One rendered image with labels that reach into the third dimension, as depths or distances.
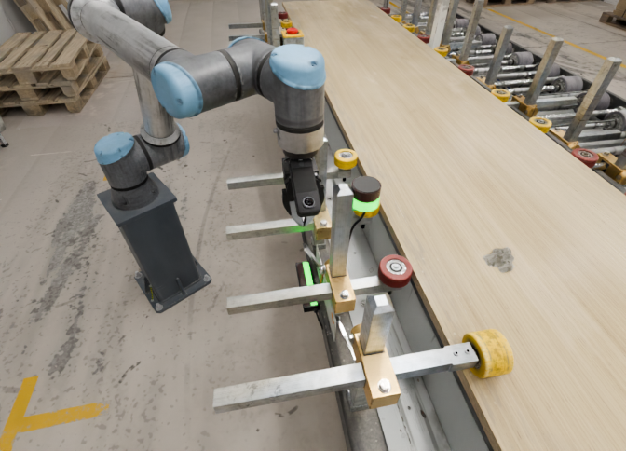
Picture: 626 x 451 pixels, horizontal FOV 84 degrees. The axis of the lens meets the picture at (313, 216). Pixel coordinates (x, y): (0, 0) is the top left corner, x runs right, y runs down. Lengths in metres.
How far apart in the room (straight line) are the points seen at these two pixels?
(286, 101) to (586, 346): 0.76
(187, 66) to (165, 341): 1.47
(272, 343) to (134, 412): 0.62
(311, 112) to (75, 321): 1.79
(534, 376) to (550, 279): 0.27
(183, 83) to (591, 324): 0.93
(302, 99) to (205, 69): 0.17
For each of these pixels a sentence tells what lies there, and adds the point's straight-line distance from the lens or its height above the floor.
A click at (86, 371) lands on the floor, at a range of 1.99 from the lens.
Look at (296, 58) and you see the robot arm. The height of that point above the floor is 1.38.
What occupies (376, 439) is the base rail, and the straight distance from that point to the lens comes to 0.91.
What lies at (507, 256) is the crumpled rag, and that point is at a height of 0.92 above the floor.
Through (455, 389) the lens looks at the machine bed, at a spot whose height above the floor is 0.78.
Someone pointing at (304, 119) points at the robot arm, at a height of 1.28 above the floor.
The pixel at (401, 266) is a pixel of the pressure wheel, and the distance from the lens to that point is 0.88.
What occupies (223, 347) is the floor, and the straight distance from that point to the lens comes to 1.80.
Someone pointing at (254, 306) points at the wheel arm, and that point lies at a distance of 0.86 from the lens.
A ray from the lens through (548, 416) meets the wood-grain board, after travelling 0.81.
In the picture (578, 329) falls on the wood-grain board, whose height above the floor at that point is 0.90.
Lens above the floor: 1.57
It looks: 43 degrees down
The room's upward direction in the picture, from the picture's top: straight up
